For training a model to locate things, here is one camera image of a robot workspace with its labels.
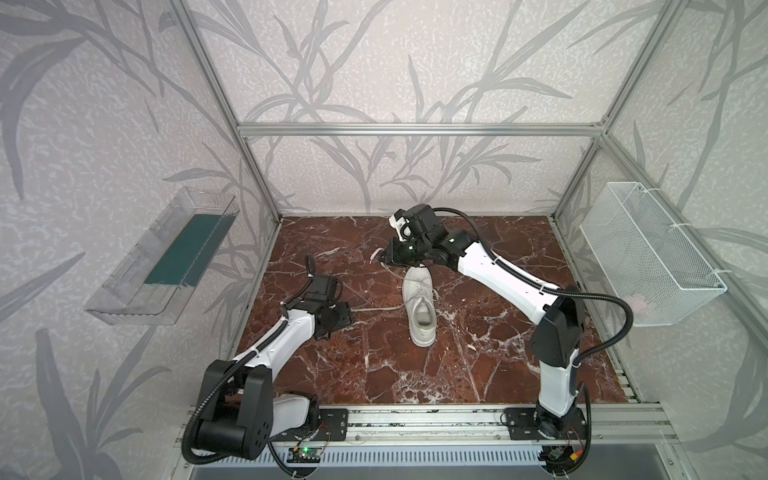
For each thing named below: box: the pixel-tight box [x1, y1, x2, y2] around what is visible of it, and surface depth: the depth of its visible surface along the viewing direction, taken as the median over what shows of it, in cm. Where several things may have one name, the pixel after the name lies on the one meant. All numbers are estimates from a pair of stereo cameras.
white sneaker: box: [403, 266, 437, 348], surface depth 89 cm
